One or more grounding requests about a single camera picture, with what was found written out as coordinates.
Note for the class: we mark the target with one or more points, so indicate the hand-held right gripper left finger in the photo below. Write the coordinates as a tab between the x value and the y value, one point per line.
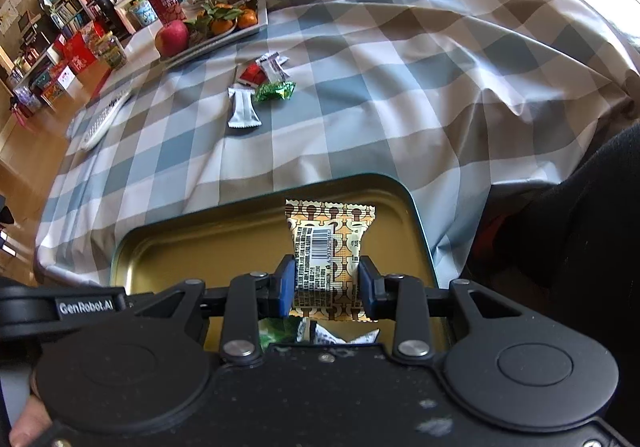
286	287

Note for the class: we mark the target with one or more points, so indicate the person's black trousers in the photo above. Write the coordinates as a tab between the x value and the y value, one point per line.
575	227

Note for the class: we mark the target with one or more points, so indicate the gold brown patterned snack packet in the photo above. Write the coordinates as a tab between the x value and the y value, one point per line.
325	237

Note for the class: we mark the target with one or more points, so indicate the black silver snack packet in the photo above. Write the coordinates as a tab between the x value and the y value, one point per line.
325	336

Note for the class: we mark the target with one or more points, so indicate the blue patterned ceramic jar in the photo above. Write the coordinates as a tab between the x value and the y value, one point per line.
142	12

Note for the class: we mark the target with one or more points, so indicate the long white snack packet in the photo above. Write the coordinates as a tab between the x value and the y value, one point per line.
243	109

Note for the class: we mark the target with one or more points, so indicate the pile of leafy tangerines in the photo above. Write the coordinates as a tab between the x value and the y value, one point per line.
220	26

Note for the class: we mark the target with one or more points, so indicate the red tin can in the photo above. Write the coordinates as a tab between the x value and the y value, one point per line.
165	2

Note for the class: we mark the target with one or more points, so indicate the gold tin box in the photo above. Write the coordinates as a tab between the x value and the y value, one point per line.
200	247

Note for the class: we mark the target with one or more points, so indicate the white fruit tray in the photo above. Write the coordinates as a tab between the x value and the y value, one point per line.
225	38

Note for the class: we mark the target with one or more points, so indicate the green label glass jar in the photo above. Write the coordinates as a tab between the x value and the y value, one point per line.
112	54

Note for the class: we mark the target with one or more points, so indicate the green foil candy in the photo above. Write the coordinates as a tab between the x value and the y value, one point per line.
274	91

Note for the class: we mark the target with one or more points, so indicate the red gift box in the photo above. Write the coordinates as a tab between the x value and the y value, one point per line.
80	54

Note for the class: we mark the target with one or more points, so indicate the person's left hand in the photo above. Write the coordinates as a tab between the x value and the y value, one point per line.
30	424

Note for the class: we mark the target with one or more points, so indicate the silver hawthorn stick packet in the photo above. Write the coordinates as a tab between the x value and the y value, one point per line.
272	69

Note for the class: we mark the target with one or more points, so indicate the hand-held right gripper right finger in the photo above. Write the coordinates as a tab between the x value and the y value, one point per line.
365	289

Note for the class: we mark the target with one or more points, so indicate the green leaf print snack packet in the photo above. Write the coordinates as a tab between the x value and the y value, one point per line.
280	329

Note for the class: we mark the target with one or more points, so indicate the red and white snack packet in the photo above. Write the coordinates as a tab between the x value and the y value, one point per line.
250	74

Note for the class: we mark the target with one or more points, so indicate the blue grey checked tablecloth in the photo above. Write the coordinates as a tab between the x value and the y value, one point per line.
400	77

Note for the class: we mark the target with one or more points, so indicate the white remote control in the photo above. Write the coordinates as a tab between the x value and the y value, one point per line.
102	124

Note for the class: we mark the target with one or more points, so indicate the red apple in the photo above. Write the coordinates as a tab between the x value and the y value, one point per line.
172	37

